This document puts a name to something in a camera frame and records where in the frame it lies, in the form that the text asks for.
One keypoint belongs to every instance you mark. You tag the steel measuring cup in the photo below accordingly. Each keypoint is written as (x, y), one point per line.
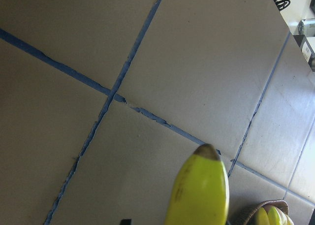
(306, 27)

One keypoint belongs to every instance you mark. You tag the black power adapter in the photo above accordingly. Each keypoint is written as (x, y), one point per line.
(306, 50)

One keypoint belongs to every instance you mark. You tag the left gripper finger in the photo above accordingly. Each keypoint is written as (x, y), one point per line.
(126, 222)

